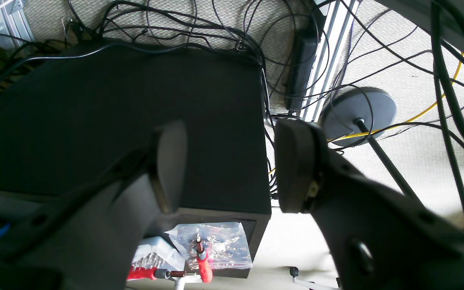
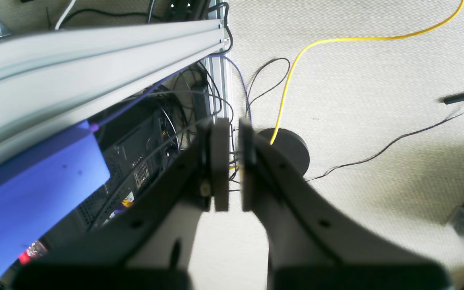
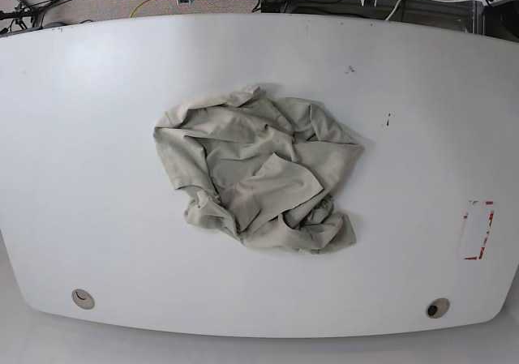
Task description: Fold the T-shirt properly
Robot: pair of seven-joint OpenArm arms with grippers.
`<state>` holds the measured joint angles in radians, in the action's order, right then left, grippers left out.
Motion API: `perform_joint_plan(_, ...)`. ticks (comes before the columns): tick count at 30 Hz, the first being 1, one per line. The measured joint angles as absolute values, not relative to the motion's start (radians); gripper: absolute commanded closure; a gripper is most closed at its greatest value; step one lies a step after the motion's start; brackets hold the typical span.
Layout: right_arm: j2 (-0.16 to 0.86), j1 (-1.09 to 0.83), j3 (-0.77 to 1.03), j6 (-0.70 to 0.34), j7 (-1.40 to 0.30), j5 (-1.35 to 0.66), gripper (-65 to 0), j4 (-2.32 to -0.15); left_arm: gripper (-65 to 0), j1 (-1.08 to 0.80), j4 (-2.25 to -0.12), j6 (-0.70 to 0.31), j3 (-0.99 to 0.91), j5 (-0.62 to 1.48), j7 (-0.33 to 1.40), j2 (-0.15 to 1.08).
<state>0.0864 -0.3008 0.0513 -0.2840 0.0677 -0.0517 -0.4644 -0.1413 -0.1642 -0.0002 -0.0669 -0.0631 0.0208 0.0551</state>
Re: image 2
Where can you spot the black computer case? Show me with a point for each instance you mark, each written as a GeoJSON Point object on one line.
{"type": "Point", "coordinates": [131, 149]}

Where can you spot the black round stand base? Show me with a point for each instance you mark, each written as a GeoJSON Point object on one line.
{"type": "Point", "coordinates": [294, 148]}

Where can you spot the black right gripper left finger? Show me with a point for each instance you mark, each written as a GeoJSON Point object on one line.
{"type": "Point", "coordinates": [148, 247]}

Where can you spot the blue panel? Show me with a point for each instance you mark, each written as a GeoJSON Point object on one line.
{"type": "Point", "coordinates": [41, 185]}

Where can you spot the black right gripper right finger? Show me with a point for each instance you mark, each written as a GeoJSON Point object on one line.
{"type": "Point", "coordinates": [313, 245]}

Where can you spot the aluminium frame rail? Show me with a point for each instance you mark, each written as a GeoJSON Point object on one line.
{"type": "Point", "coordinates": [51, 81]}

